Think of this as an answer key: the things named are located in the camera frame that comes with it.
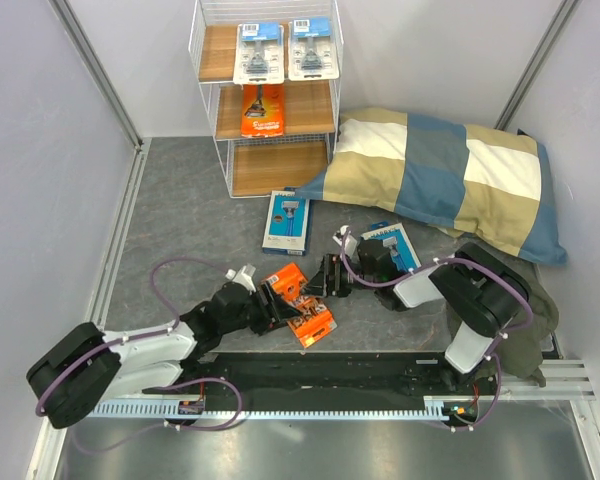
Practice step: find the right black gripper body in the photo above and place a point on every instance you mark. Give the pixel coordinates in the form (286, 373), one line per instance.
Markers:
(344, 280)

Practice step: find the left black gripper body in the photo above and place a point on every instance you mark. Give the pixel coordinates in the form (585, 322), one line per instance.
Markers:
(262, 316)

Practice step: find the orange razor box back-side up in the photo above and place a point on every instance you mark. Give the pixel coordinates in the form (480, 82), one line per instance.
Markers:
(314, 320)

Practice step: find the blue razor box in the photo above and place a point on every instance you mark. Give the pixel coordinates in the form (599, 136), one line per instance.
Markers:
(396, 241)
(287, 225)

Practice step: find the orange Gillette Fusion box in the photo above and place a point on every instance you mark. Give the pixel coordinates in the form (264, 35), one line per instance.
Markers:
(262, 111)

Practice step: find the clear blister razor pack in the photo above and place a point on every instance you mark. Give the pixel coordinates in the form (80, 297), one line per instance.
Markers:
(312, 50)
(259, 55)

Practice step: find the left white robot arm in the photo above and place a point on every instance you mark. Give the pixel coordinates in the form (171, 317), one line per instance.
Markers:
(88, 366)

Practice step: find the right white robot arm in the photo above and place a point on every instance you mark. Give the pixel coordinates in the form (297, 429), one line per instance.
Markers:
(481, 290)

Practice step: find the middle wooden shelf board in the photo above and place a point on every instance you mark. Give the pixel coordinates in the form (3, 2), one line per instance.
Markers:
(308, 110)

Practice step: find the top wooden shelf board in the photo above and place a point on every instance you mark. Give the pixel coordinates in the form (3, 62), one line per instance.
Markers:
(217, 57)

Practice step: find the blue beige checkered pillow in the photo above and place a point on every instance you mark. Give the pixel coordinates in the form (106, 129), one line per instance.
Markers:
(459, 178)

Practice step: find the olive green cloth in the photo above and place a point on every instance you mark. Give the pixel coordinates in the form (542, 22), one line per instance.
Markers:
(521, 353)

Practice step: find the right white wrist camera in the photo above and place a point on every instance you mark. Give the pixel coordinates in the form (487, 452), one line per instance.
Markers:
(345, 240)

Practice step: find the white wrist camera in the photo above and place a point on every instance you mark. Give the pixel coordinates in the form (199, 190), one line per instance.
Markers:
(345, 240)
(243, 277)

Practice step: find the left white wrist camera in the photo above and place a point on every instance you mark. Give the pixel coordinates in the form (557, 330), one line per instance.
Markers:
(243, 277)

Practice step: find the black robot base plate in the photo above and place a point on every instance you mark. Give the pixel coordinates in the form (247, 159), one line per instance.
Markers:
(338, 381)

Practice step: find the grey slotted cable duct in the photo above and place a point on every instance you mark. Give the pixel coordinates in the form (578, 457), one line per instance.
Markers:
(172, 409)

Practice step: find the white wire shelf unit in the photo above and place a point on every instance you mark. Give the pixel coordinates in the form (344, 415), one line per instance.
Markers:
(212, 13)

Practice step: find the right aluminium frame post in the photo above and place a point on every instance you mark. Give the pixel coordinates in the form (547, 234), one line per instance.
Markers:
(558, 23)

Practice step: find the aluminium frame post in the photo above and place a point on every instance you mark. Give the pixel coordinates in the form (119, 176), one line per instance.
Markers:
(558, 23)
(87, 52)

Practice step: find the left aluminium frame post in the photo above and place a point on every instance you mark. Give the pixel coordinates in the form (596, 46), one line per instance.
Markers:
(87, 52)

